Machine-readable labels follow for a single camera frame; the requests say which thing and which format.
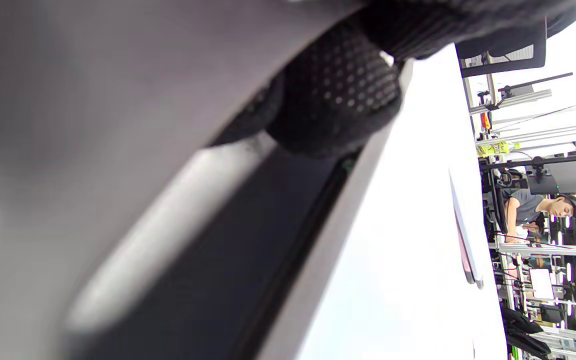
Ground person's left hand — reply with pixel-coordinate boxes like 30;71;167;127
208;0;576;160

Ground blue cutting board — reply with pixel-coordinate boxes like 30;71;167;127
0;0;414;360
448;167;485;290

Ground pink cutting board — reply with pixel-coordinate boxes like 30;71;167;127
457;225;475;285

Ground black monitor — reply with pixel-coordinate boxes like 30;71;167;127
527;161;576;196

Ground black jacket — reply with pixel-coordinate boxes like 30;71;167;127
500;306;553;360

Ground aluminium workbench frame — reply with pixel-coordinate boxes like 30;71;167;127
488;232;576;360

